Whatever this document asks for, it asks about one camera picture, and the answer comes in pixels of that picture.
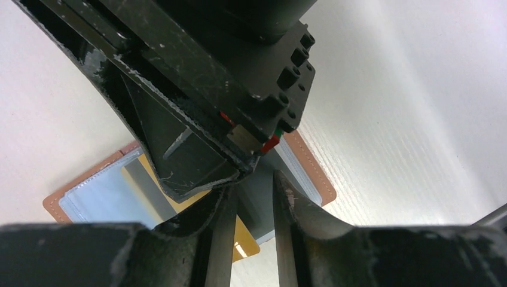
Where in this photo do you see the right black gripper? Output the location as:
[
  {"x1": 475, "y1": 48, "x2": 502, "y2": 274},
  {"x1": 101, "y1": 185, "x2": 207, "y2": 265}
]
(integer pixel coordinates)
[{"x1": 17, "y1": 1, "x2": 315, "y2": 202}]

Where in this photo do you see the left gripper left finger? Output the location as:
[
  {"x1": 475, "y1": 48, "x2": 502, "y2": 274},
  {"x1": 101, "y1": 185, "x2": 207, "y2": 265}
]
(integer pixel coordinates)
[{"x1": 1, "y1": 187, "x2": 237, "y2": 286}]

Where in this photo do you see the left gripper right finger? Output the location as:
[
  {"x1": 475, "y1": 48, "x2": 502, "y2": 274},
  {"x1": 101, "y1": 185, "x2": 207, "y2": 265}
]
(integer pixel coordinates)
[{"x1": 273, "y1": 170, "x2": 506, "y2": 286}]

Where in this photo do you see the gold striped credit card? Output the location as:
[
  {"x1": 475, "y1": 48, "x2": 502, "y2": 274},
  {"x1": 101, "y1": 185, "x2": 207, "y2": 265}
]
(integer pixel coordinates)
[{"x1": 121, "y1": 154, "x2": 261, "y2": 262}]

